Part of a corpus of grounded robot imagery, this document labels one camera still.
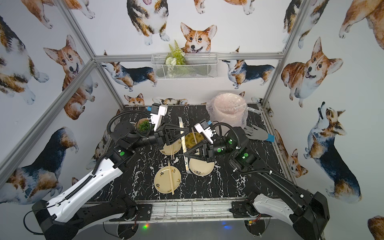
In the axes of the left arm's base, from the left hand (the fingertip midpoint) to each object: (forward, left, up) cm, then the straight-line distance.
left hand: (187, 132), depth 50 cm
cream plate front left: (-1, +17, -44) cm, 47 cm away
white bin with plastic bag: (+36, -23, -27) cm, 51 cm away
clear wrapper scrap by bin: (+27, -34, -19) cm, 47 cm away
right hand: (-5, +1, -8) cm, 10 cm away
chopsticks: (-1, +12, -44) cm, 45 cm away
